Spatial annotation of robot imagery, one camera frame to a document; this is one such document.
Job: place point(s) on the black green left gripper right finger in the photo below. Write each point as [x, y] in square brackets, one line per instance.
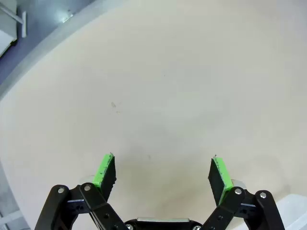
[219, 179]

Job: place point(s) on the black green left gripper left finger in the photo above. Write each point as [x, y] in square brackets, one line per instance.
[105, 175]

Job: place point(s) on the white cabinet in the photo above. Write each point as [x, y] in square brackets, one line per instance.
[7, 28]

